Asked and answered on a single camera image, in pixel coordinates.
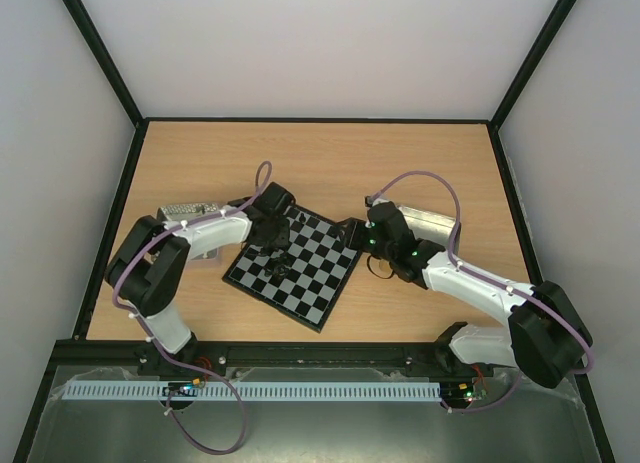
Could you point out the light blue slotted cable duct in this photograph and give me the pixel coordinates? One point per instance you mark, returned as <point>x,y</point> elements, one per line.
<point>96,390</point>

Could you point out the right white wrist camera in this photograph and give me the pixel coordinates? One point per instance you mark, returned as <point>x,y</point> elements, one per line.
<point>373,200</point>

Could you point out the black and silver chessboard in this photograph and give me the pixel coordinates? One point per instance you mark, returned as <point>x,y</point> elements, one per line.
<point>318,276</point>

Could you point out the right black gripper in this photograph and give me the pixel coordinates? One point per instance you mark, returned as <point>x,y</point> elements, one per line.
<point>356,233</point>

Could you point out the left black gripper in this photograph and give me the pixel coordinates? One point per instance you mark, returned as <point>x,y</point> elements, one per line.
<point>283,240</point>

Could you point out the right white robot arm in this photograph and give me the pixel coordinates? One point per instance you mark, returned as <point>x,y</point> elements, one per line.
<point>539,331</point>

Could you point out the empty gold-rimmed metal tin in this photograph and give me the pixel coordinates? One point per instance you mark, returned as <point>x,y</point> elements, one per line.
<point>408,238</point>

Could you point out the silver tin with white pieces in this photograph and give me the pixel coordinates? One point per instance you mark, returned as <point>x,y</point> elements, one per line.
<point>189,211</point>

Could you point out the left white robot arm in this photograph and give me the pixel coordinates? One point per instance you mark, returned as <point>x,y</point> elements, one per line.
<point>147,268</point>

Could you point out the pile of black chess pieces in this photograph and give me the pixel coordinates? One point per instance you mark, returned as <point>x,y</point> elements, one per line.
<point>278,265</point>

